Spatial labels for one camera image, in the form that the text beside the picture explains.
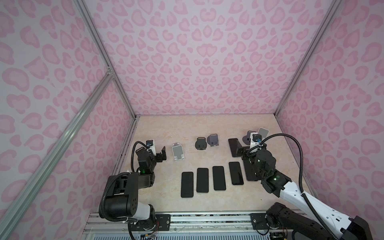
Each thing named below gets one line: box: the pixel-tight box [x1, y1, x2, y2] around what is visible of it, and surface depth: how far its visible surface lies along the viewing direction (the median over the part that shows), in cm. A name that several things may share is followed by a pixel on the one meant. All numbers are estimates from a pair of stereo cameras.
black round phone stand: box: [195, 137, 207, 150], surface depth 101 cm
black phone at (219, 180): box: [212, 166, 226, 191], surface depth 90 cm
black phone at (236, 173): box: [228, 161, 244, 185], surface depth 92 cm
